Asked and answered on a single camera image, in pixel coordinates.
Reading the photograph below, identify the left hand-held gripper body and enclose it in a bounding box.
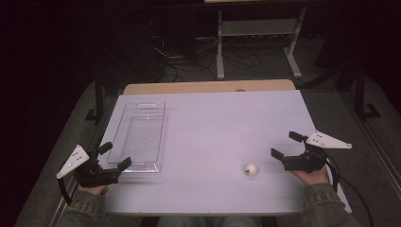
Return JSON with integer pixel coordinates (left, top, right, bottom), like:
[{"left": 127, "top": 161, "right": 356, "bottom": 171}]
[{"left": 56, "top": 144, "right": 122, "bottom": 189}]

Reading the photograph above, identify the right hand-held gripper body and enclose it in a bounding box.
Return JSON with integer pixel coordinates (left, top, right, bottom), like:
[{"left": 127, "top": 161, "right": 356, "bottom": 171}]
[{"left": 281, "top": 130, "right": 353, "bottom": 174}]

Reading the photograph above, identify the small white ball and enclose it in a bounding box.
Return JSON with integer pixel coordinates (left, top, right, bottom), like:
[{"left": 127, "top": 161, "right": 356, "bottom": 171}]
[{"left": 244, "top": 163, "right": 259, "bottom": 177}]

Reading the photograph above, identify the clear plastic tray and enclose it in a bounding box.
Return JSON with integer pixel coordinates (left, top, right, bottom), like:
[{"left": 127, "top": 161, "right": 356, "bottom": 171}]
[{"left": 106, "top": 100, "right": 167, "bottom": 174}]

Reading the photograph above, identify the person's left hand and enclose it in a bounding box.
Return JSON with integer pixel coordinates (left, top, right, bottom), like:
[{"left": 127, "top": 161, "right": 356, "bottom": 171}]
[{"left": 77, "top": 183, "right": 110, "bottom": 197}]

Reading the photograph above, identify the person's right hand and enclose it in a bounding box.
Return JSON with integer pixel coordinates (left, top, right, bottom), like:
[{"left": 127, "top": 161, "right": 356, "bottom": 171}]
[{"left": 290, "top": 165, "right": 332, "bottom": 186}]

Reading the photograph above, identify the black metal stand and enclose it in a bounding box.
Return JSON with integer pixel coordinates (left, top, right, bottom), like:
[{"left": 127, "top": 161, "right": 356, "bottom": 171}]
[
  {"left": 83, "top": 71, "right": 107, "bottom": 125},
  {"left": 354, "top": 61, "right": 382, "bottom": 122}
]

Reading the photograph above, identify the wooden table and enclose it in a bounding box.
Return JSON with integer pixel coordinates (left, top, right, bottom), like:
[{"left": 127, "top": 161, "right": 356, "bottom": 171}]
[{"left": 122, "top": 79, "right": 297, "bottom": 96}]

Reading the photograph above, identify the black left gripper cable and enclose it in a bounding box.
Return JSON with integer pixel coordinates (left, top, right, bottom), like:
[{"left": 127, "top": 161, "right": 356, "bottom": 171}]
[{"left": 57, "top": 177, "right": 74, "bottom": 207}]

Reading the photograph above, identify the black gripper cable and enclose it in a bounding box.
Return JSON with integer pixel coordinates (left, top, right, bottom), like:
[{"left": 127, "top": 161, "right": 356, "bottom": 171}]
[
  {"left": 324, "top": 156, "right": 375, "bottom": 227},
  {"left": 57, "top": 177, "right": 74, "bottom": 207}
]

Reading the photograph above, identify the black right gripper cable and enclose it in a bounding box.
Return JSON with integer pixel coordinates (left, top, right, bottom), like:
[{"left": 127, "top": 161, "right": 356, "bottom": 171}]
[{"left": 324, "top": 156, "right": 375, "bottom": 227}]

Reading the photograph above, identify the white metal stand frame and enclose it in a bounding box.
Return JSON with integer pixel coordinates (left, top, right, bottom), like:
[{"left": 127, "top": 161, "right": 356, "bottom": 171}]
[{"left": 216, "top": 6, "right": 307, "bottom": 80}]

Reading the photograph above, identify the tangle of floor cables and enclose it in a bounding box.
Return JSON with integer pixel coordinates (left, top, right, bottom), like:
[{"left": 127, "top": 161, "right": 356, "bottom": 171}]
[{"left": 150, "top": 33, "right": 263, "bottom": 83}]

